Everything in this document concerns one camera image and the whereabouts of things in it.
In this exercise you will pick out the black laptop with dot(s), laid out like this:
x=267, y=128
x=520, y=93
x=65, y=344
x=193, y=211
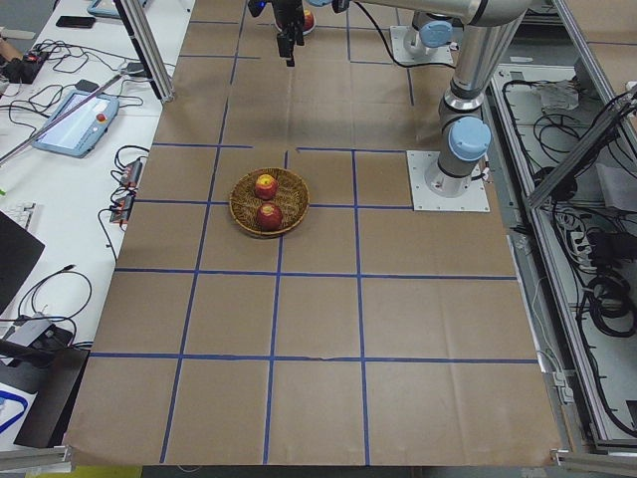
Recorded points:
x=19, y=254

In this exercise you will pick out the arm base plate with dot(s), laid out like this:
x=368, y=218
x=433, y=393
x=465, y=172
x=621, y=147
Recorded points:
x=407, y=49
x=434, y=191

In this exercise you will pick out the dark red basket apple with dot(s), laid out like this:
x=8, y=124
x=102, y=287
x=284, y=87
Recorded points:
x=269, y=217

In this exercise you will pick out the white plate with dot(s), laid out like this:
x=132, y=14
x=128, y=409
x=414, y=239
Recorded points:
x=309, y=30

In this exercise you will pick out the black smartphone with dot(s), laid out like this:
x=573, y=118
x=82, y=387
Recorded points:
x=76, y=22

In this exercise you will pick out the wicker basket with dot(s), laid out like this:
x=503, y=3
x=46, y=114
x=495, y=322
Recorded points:
x=292, y=197

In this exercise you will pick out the blue teach pendant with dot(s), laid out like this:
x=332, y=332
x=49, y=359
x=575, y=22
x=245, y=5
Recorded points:
x=103, y=9
x=77, y=134

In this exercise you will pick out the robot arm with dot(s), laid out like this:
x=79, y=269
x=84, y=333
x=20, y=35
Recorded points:
x=436, y=32
x=466, y=138

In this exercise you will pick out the yellow-red apple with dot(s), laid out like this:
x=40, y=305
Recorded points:
x=266, y=186

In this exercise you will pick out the plate apple one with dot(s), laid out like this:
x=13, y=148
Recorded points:
x=309, y=19

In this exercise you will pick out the aluminium frame post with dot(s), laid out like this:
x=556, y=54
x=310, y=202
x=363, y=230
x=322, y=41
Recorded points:
x=138, y=30

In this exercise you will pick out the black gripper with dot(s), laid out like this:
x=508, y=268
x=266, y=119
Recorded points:
x=287, y=12

